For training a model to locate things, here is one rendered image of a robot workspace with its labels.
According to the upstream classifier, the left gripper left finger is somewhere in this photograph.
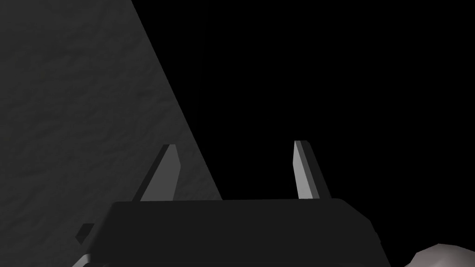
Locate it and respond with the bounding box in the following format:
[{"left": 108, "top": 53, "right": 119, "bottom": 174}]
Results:
[{"left": 131, "top": 144, "right": 182, "bottom": 203}]

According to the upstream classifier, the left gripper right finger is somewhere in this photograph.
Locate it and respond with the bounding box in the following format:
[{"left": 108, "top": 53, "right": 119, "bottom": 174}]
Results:
[{"left": 292, "top": 140, "right": 332, "bottom": 200}]

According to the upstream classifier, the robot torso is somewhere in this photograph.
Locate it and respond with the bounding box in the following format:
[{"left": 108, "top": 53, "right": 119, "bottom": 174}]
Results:
[{"left": 404, "top": 243, "right": 475, "bottom": 267}]

